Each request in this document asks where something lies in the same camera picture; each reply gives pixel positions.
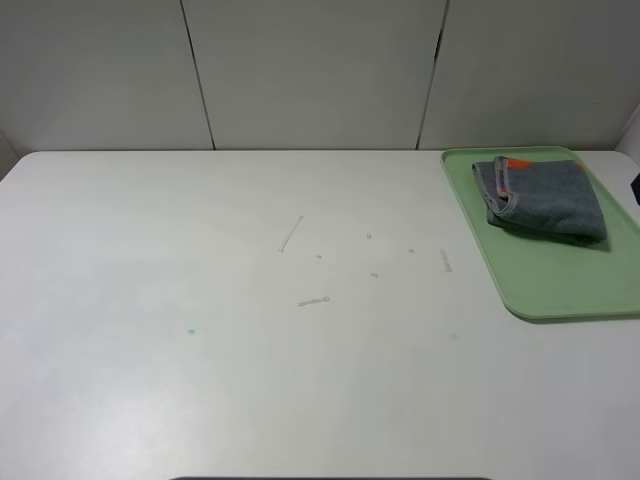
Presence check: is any light green plastic tray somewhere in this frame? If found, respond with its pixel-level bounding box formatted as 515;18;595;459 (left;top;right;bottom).
441;146;639;323

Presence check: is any grey towel with orange pattern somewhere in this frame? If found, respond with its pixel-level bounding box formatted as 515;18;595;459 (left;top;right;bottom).
471;156;608;244

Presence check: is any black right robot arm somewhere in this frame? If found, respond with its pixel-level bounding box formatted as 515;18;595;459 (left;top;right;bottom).
630;174;640;205

